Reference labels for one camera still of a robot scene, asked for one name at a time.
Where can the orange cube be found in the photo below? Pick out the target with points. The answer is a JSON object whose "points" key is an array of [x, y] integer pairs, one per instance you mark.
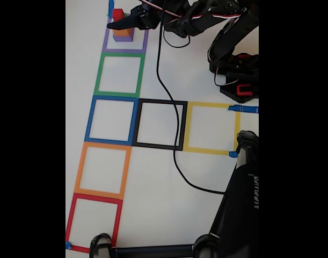
{"points": [[122, 32]]}

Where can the black camera tripod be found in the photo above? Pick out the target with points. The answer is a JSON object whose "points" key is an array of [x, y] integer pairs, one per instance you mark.
{"points": [[239, 201]]}

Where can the purple square frame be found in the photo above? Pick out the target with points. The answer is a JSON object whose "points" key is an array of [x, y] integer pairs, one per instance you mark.
{"points": [[106, 40]]}

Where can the black square frame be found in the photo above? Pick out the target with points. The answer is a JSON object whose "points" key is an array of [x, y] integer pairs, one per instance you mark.
{"points": [[135, 123]]}

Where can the red printed clamp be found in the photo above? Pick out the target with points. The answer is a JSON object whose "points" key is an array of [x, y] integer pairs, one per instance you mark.
{"points": [[244, 92], [244, 56]]}

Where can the purple cube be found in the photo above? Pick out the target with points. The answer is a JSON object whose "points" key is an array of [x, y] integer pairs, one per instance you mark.
{"points": [[123, 38]]}

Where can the yellow square frame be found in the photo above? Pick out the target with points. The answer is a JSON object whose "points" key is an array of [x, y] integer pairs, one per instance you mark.
{"points": [[187, 126]]}

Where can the blue tape strip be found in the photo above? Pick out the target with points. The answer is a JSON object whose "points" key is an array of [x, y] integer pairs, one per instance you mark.
{"points": [[233, 154], [244, 109], [68, 245], [110, 6]]}

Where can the red square frame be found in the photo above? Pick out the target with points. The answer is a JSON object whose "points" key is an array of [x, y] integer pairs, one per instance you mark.
{"points": [[70, 220]]}

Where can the small red cube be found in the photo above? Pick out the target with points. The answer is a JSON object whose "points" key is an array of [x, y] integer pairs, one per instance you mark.
{"points": [[117, 14]]}

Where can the blue square frame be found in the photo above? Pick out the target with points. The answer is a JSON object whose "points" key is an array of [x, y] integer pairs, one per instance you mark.
{"points": [[89, 121]]}

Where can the orange square frame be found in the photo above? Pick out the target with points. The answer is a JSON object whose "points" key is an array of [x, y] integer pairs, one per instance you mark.
{"points": [[79, 172]]}

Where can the green square frame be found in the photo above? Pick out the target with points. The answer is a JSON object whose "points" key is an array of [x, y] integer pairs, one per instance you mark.
{"points": [[98, 78]]}

